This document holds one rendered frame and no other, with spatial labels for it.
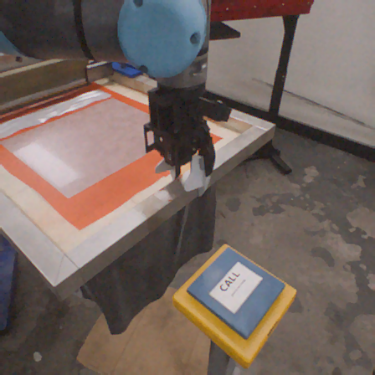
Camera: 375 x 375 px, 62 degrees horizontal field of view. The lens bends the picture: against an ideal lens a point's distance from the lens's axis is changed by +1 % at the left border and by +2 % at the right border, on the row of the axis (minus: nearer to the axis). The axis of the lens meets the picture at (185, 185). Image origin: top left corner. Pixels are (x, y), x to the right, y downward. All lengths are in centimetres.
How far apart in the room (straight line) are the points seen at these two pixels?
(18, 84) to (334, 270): 159
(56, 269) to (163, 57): 32
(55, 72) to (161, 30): 74
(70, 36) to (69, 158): 43
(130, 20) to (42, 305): 150
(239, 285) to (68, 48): 36
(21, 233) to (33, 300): 118
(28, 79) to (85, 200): 46
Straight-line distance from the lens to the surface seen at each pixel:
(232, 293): 45
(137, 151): 73
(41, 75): 99
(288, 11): 178
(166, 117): 46
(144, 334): 147
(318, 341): 158
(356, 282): 181
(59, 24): 34
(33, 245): 52
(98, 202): 60
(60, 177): 69
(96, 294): 73
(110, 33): 32
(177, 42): 29
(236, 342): 44
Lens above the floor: 135
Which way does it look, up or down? 40 degrees down
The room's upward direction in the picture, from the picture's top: straight up
